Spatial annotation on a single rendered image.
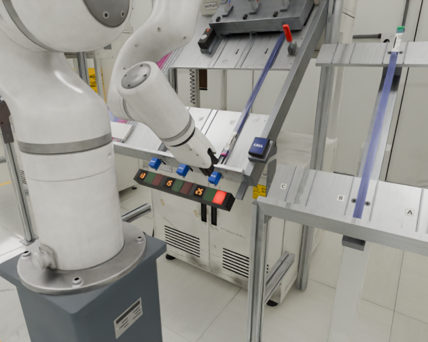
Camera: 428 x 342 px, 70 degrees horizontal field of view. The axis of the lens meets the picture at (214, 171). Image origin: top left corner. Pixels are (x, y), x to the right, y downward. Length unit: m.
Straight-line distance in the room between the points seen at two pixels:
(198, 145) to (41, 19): 0.38
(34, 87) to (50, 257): 0.23
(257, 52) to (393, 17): 1.66
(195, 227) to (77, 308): 1.01
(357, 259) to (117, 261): 0.59
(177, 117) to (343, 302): 0.65
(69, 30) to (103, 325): 0.39
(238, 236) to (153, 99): 0.85
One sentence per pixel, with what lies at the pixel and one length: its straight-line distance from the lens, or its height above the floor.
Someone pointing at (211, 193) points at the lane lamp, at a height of 0.66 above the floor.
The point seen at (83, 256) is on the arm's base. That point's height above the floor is 0.73.
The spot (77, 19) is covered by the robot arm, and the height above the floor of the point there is 1.03.
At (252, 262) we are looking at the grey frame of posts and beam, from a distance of 0.91.
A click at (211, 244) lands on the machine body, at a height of 0.22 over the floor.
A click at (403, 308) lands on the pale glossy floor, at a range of 1.64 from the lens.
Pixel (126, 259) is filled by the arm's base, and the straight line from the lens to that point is 0.50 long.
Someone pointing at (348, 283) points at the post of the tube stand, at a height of 0.45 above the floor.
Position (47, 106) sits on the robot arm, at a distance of 0.42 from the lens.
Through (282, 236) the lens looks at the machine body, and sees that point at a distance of 1.20.
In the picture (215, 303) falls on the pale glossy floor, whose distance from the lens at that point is 1.45.
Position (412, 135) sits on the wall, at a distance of 2.66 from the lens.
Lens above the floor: 1.00
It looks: 20 degrees down
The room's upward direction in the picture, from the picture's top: straight up
